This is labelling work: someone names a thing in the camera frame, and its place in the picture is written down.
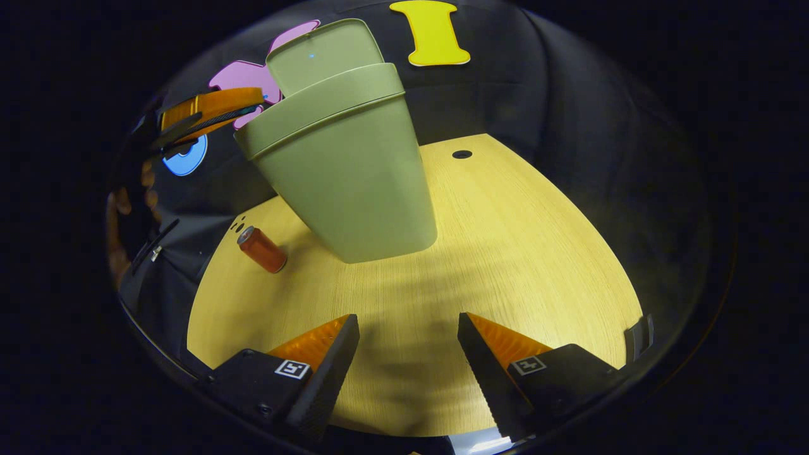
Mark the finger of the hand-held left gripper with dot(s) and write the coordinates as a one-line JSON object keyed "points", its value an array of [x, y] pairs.
{"points": [[208, 129], [215, 104]]}

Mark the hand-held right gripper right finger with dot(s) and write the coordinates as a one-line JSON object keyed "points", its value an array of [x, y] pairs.
{"points": [[490, 379]]}

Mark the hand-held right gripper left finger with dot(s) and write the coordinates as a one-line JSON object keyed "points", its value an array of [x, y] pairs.
{"points": [[325, 379]]}

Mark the red pop can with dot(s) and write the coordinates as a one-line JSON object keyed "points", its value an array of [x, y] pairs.
{"points": [[264, 251]]}

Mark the pale green desktop garbage bin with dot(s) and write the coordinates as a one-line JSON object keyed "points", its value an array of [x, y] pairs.
{"points": [[354, 189]]}

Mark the white cloth clip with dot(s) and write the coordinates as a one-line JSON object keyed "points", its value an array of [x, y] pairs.
{"points": [[156, 254]]}

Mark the black backdrop cloth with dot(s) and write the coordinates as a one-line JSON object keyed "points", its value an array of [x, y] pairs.
{"points": [[537, 95]]}

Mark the black desk bracket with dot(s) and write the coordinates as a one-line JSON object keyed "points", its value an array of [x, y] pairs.
{"points": [[639, 338]]}

